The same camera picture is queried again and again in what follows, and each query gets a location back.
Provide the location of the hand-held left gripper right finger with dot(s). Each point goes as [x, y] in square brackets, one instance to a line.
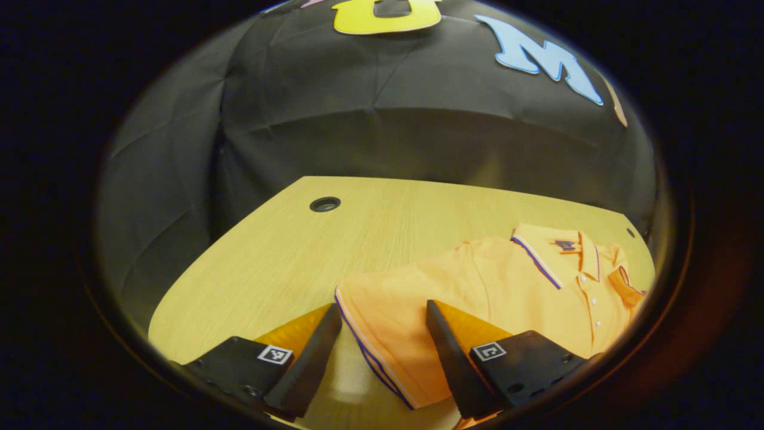
[453, 364]

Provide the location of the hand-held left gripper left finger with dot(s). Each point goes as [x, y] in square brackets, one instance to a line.
[307, 364]

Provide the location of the orange T-shirt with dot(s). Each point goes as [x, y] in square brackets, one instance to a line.
[477, 280]

